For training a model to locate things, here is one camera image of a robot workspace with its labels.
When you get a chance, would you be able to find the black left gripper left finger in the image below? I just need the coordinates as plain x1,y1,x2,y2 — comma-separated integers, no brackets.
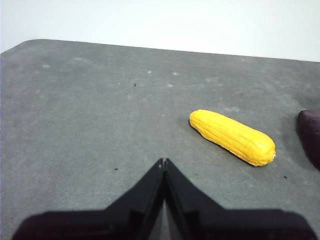
11,157,165,240

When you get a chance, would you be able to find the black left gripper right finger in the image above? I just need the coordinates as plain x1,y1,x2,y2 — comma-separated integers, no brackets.
163,158,318,240

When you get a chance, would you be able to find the yellow corn cob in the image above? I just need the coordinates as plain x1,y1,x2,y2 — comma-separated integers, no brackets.
189,109,277,168

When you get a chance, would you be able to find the purple eggplant with green stem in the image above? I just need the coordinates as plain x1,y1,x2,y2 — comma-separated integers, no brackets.
296,109,320,172

